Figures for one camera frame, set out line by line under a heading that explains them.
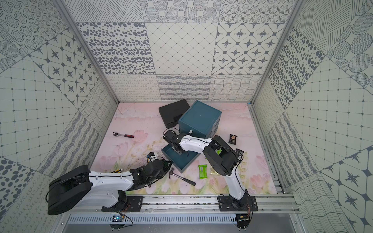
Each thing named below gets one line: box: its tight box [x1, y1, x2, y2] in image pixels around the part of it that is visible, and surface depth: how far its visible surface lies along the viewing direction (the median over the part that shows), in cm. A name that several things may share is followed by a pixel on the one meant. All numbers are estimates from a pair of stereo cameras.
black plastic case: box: [158, 99, 190, 129], surface depth 113 cm
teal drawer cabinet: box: [178, 99, 222, 139], surface depth 85 cm
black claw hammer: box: [169, 167, 197, 186], surface depth 83 cm
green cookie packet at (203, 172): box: [198, 164, 208, 180], surface depth 86 cm
